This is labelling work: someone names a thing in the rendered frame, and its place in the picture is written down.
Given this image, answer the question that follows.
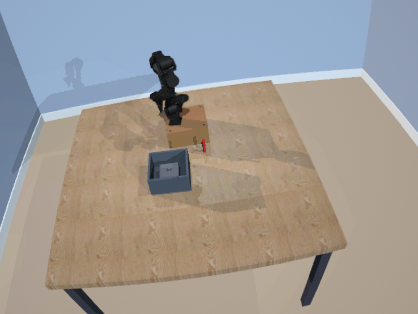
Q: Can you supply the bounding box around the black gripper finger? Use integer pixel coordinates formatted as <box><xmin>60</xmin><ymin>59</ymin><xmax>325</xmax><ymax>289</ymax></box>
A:
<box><xmin>153</xmin><ymin>99</ymin><xmax>163</xmax><ymax>113</ymax></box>
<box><xmin>176</xmin><ymin>102</ymin><xmax>183</xmax><ymax>115</ymax></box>

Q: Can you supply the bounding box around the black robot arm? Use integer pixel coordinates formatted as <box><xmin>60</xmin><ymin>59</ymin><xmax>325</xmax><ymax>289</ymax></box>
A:
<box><xmin>149</xmin><ymin>51</ymin><xmax>182</xmax><ymax>125</ymax></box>

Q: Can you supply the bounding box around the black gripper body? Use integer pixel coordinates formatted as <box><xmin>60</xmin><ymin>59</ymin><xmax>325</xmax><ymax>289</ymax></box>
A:
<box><xmin>150</xmin><ymin>83</ymin><xmax>189</xmax><ymax>103</ymax></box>

